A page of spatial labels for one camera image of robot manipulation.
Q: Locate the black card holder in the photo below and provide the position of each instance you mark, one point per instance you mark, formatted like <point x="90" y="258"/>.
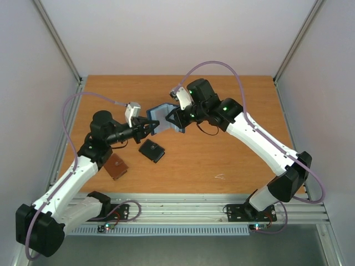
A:
<point x="152" y="151"/>

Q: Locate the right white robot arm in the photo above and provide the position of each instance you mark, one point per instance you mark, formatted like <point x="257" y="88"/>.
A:
<point x="198" y="102"/>

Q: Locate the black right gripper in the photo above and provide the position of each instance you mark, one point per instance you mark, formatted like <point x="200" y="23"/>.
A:
<point x="182" y="117"/>

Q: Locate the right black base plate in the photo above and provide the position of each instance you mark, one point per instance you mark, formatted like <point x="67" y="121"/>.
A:
<point x="235" y="213"/>

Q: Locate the aluminium corner post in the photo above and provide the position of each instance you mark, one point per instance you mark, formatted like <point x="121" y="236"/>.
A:
<point x="308" y="21"/>
<point x="57" y="39"/>

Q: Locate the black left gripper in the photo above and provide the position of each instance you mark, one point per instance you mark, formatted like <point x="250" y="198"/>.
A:
<point x="140" y="130"/>

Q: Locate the right aluminium corner post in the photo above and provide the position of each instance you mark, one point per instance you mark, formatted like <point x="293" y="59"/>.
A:
<point x="308" y="21"/>

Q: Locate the left small circuit board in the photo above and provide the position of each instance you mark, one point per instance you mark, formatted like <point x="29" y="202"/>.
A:
<point x="106" y="227"/>

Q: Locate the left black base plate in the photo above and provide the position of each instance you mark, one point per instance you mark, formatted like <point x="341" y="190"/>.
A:
<point x="121" y="213"/>

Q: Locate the brown card holder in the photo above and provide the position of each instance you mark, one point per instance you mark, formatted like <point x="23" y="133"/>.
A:
<point x="115" y="167"/>

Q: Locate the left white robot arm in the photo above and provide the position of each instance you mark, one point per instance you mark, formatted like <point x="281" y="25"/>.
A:
<point x="43" y="225"/>

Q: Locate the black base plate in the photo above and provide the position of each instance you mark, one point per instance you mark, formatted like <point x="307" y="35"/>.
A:
<point x="121" y="213"/>
<point x="235" y="213"/>

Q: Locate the right small circuit board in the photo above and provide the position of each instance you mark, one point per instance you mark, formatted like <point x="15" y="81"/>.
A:
<point x="258" y="227"/>

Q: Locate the aluminium rail base frame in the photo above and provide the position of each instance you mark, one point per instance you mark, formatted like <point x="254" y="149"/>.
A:
<point x="194" y="208"/>

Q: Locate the small circuit board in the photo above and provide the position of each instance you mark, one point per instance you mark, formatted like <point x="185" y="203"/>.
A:
<point x="106" y="227"/>
<point x="258" y="227"/>

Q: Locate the left aluminium corner post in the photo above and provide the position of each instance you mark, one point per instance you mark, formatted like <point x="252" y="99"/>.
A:
<point x="57" y="39"/>

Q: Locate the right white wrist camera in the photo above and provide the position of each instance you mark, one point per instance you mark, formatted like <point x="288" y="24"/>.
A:
<point x="182" y="96"/>

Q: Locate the dark blue card holder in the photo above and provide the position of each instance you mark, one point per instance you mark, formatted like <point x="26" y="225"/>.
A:
<point x="159" y="113"/>

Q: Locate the slotted grey cable duct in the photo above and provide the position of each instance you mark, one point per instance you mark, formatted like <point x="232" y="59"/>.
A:
<point x="130" y="230"/>

